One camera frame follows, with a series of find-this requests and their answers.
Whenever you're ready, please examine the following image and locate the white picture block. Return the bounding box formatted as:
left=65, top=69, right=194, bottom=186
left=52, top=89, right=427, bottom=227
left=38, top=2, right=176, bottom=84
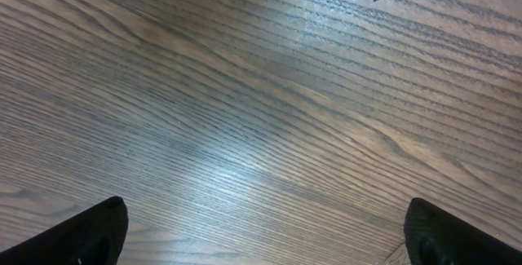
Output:
left=385, top=243, right=411, bottom=265

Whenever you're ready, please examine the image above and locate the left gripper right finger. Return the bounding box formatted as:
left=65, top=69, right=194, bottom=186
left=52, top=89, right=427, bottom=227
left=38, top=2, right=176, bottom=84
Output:
left=404, top=197, right=521, bottom=265

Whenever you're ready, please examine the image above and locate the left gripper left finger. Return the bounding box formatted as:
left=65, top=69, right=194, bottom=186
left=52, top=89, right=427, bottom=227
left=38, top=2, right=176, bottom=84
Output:
left=1, top=197, right=129, bottom=265

